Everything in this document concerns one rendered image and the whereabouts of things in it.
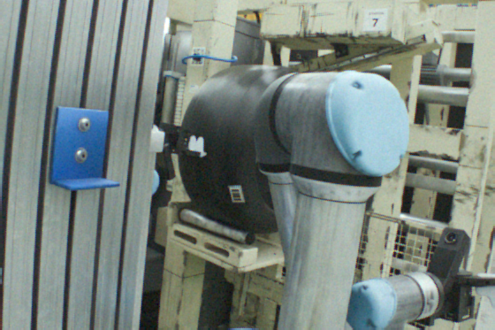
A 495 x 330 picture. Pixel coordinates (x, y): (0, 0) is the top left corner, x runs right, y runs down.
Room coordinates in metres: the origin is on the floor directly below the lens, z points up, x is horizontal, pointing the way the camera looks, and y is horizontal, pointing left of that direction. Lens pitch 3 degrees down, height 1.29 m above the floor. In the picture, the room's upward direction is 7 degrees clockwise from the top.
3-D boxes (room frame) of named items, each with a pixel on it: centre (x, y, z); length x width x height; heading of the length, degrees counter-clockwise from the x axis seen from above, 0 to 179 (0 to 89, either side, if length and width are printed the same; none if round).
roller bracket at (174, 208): (1.77, 0.10, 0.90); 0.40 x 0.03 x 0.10; 138
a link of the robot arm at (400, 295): (0.62, -0.24, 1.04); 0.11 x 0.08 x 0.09; 122
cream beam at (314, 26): (1.79, -0.32, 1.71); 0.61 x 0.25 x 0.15; 48
